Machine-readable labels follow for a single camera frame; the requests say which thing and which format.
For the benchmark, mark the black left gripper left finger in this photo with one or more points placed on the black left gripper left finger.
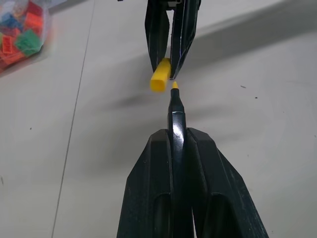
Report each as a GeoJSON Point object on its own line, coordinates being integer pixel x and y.
{"type": "Point", "coordinates": [146, 188]}

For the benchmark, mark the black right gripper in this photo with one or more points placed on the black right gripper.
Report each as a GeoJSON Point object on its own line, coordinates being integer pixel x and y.
{"type": "Point", "coordinates": [174, 3]}

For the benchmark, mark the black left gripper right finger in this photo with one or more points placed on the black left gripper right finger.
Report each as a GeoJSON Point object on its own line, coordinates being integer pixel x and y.
{"type": "Point", "coordinates": [223, 196]}

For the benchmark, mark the yellow marker cap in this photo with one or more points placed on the yellow marker cap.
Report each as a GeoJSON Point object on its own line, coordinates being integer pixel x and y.
{"type": "Point", "coordinates": [160, 77]}

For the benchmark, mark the black marker with yellow tip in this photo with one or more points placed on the black marker with yellow tip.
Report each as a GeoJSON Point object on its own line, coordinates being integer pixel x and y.
{"type": "Point", "coordinates": [176, 124]}

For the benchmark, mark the clear bag of coloured bricks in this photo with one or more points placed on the clear bag of coloured bricks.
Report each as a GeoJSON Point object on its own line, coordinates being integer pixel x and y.
{"type": "Point", "coordinates": [21, 34]}

